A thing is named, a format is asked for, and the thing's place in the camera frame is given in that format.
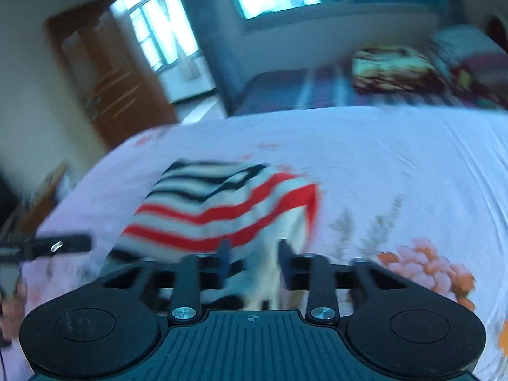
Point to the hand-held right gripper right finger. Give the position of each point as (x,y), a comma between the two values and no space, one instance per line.
(285,264)

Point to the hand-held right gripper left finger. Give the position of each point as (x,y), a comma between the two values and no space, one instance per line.
(225,264)

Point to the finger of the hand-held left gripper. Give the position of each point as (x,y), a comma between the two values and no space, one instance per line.
(59,246)

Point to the white black red striped sweater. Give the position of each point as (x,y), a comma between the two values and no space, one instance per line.
(198,206)

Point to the person's left hand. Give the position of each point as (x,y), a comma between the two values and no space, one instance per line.
(14,309)

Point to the brown wooden cabinet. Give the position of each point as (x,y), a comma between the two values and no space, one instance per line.
(43,198)

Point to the white floral bedsheet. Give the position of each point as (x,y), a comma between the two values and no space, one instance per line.
(397,166)

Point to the brown wooden door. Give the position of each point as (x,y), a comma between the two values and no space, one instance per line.
(115,79)

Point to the purple striped bedsheet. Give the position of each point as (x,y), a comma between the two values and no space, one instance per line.
(285,87)

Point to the grey curtain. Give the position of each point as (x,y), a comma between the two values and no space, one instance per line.
(214,47)

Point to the folded printed blanket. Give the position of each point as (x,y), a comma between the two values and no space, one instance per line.
(393,67)

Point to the balcony window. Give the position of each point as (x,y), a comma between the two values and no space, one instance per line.
(151,20)

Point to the white sheer curtain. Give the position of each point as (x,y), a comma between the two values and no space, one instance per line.
(180,24)

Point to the red printed cloth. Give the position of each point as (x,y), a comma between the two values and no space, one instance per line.
(480,91)

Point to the folded striped quilt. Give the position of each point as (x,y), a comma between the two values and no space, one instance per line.
(468,47)

